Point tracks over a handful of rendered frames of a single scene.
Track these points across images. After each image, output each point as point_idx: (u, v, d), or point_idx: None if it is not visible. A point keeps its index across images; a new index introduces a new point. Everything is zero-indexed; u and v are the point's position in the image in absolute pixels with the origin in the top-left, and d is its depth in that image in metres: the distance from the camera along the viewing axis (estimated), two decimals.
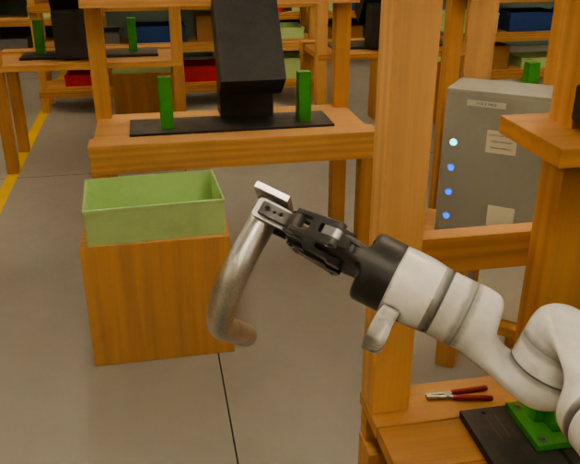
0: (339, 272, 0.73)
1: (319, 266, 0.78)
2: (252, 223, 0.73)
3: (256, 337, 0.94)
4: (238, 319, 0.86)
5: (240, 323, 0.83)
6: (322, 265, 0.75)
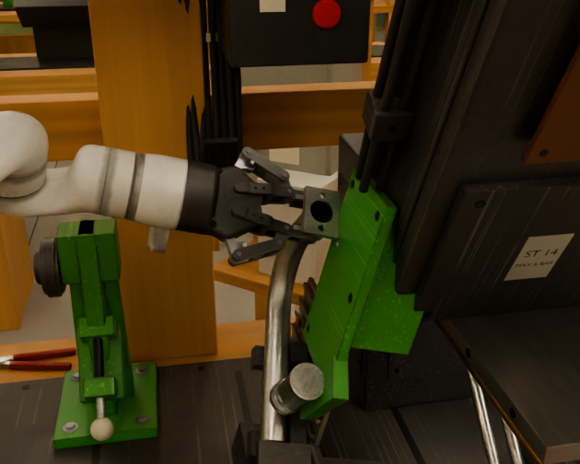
0: None
1: (247, 260, 0.75)
2: (314, 213, 0.80)
3: (261, 437, 0.78)
4: (281, 364, 0.81)
5: (272, 338, 0.82)
6: None
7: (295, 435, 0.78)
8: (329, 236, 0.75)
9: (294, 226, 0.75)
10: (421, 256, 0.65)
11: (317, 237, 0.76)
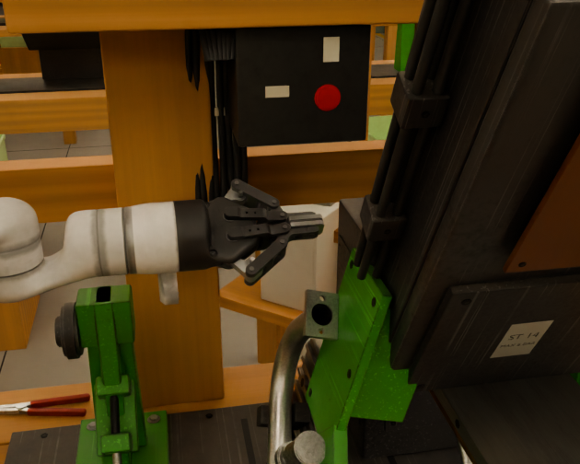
0: None
1: (261, 273, 0.74)
2: (314, 311, 0.85)
3: None
4: None
5: (276, 426, 0.87)
6: None
7: None
8: (329, 338, 0.80)
9: (291, 224, 0.75)
10: (413, 340, 0.71)
11: (317, 227, 0.76)
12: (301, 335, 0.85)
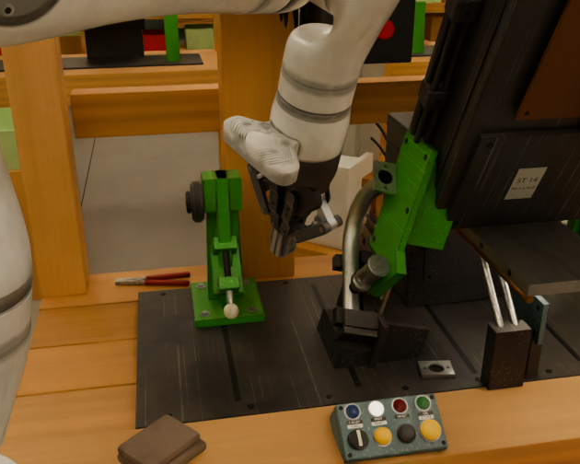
0: (291, 191, 0.70)
1: (314, 235, 0.71)
2: None
3: None
4: None
5: (348, 265, 1.21)
6: (291, 210, 0.71)
7: (366, 307, 1.18)
8: (390, 192, 1.14)
9: None
10: (453, 181, 1.05)
11: (291, 249, 0.78)
12: (368, 196, 1.19)
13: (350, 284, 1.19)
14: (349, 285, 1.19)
